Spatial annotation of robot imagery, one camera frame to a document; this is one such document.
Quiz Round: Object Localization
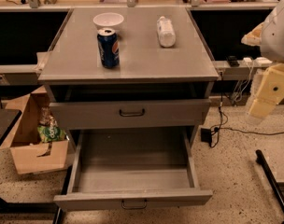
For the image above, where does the white charger plug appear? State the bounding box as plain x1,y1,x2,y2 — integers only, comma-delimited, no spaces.
243,57,252,63

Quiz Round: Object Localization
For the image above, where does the green snack bag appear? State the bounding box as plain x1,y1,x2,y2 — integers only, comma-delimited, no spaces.
37,126,65,143

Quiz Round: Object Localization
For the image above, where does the black floor cable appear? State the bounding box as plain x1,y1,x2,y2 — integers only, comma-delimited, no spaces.
208,72,284,149

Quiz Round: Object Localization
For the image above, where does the black small device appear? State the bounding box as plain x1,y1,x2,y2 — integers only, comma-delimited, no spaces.
227,56,239,67

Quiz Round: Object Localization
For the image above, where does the grey metal drawer cabinet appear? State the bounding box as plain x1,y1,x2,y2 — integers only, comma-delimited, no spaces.
37,6,220,133

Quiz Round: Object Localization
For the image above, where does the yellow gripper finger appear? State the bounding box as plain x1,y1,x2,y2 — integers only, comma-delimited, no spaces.
246,63,284,124
241,23,263,47

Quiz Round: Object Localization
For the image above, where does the closed grey upper drawer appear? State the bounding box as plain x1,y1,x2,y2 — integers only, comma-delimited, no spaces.
50,99,210,130

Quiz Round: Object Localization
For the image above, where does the brown snack bag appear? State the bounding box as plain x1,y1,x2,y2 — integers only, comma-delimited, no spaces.
39,107,57,127

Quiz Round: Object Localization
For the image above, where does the brown cardboard box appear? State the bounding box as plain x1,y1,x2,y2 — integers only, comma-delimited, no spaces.
3,87,69,175

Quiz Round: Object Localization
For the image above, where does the white ceramic bowl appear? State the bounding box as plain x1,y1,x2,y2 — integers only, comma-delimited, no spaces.
92,12,124,33

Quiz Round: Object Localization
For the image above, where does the open grey middle drawer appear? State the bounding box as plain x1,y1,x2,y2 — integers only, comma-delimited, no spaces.
54,127,212,211

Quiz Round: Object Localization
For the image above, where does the clear plastic water bottle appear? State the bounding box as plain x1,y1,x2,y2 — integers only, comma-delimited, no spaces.
157,16,176,48

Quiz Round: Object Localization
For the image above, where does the black power adapter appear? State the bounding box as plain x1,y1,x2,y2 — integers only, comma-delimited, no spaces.
200,128,212,144

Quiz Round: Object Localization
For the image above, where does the blue pepsi can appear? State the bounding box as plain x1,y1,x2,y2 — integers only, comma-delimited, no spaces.
97,28,120,68

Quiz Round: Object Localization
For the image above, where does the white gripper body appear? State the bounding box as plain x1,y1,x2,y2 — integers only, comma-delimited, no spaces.
260,0,284,63

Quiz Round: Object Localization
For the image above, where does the white power strip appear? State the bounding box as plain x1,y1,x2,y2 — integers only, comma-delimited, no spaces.
255,57,271,65

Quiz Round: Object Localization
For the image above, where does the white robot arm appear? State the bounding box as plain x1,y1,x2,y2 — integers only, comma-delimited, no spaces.
241,0,284,125

